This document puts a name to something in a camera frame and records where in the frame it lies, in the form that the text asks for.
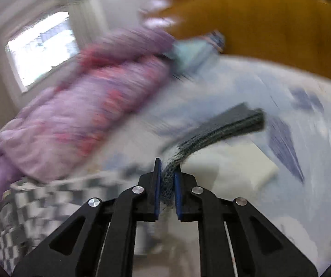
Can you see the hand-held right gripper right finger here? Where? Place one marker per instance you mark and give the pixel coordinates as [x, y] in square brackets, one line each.
[178, 192]

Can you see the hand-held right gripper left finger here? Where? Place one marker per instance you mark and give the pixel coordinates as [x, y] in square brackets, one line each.
[157, 190]

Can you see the grey knitted garment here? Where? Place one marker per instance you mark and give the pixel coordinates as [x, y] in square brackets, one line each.
[211, 138]

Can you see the white folded cloth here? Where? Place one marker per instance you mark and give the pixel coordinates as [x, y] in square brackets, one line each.
[234, 170]

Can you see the black white checkered cloth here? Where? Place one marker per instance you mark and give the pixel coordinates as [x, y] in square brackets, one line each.
[47, 205]

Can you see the blue patterned bed sheet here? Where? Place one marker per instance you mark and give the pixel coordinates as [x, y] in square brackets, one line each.
[269, 121]

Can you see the purple floral quilt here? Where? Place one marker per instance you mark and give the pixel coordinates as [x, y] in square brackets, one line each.
[76, 106]

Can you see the light teal pillow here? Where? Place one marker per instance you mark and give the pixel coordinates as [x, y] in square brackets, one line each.
[193, 54]

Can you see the window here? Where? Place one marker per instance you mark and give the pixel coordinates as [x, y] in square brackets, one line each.
[43, 47]

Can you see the orange wooden headboard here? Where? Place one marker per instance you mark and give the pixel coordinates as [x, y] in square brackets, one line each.
[269, 26]

